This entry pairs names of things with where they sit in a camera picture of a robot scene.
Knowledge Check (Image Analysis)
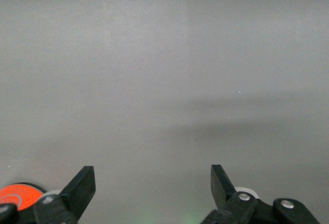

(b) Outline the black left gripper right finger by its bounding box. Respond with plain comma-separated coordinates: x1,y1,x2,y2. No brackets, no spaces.
200,164,258,224

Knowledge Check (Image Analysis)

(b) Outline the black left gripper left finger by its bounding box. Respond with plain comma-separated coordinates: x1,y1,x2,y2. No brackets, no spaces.
33,165,96,224

